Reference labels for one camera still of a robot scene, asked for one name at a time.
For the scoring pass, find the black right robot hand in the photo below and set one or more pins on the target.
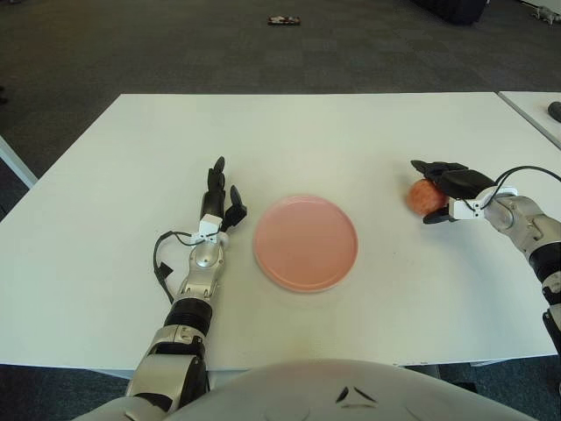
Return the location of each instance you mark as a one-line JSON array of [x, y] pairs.
[[464, 184]]

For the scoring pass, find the large black floor object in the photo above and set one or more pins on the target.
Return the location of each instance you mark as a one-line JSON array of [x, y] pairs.
[[451, 9]]

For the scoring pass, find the grey robot torso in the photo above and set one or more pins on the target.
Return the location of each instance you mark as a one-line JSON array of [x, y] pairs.
[[328, 394]]

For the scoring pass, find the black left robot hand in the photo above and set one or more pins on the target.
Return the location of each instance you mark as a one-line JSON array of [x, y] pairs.
[[214, 199]]

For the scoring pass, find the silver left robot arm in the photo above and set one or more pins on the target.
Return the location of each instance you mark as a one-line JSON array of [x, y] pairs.
[[203, 259]]

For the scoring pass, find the grey toy on floor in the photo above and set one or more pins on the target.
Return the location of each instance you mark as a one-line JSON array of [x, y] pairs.
[[545, 12]]

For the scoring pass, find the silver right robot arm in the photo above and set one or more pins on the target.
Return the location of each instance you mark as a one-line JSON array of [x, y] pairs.
[[526, 219]]

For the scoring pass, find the red yellow apple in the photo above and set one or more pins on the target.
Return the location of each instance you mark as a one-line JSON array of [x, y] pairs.
[[421, 197]]

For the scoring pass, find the small dark patterned floor object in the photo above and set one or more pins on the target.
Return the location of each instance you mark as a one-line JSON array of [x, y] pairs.
[[283, 20]]

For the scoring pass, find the pink round plate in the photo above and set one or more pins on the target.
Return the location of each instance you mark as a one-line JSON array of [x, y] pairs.
[[305, 242]]

